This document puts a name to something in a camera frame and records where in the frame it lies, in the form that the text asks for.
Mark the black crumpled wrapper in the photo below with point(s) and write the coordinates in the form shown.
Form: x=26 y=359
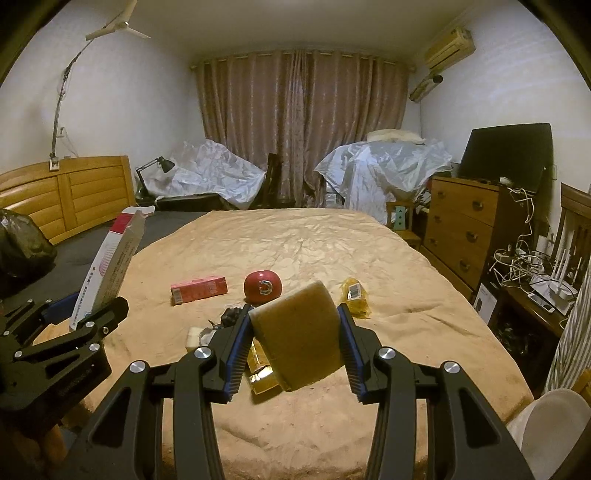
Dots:
x=231 y=316

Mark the black garbage bag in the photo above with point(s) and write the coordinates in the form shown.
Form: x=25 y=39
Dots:
x=26 y=254

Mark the white round trash bin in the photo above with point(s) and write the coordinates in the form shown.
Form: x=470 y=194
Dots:
x=547 y=430

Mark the gold cigarette pack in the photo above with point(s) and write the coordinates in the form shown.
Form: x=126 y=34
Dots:
x=260 y=374

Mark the silver plastic cover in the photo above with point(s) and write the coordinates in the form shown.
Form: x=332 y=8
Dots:
x=211 y=168
x=370 y=174

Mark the wooden chest of drawers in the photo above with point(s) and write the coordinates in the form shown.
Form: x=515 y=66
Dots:
x=468 y=221

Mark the left silver plastic cover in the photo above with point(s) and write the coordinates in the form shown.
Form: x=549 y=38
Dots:
x=211 y=168

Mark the black television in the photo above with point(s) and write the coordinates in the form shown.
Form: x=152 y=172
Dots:
x=521 y=153

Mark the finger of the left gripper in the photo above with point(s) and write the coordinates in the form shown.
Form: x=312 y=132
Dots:
x=85 y=345
x=26 y=322

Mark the black desk lamp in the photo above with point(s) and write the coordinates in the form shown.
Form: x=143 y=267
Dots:
x=147 y=174

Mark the yellow sponge block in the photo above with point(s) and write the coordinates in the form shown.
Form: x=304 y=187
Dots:
x=299 y=333

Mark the red rectangular carton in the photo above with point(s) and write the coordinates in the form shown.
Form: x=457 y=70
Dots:
x=198 y=289

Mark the right silver plastic cover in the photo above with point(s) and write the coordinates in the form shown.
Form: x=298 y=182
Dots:
x=370 y=174

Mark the white ceiling fan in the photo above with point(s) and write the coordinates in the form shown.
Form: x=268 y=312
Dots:
x=120 y=23

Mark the red apple with sticker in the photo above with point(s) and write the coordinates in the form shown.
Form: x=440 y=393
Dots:
x=261 y=287

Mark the striped hanging cloth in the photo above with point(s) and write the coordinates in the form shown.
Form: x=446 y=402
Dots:
x=572 y=355

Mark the wooden headboard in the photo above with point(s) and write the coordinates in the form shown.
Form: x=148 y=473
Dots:
x=83 y=193

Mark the wall air conditioner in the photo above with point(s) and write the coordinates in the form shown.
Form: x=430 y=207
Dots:
x=450 y=49

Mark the wooden chair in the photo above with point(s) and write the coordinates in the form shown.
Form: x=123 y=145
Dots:
x=572 y=240

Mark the small wooden stool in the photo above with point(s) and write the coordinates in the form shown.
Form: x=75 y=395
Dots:
x=400 y=220

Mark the brown curtain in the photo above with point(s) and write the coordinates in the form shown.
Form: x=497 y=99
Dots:
x=299 y=104

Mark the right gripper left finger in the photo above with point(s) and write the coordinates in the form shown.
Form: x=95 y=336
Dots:
x=123 y=437

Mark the white red cardboard box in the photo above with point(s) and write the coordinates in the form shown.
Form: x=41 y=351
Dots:
x=108 y=268

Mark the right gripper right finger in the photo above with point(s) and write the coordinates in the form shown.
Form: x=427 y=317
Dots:
x=466 y=437

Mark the white wifi router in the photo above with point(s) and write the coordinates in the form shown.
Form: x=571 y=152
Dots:
x=555 y=288

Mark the yellow plastic snack wrapper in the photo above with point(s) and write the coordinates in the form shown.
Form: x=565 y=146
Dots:
x=356 y=298

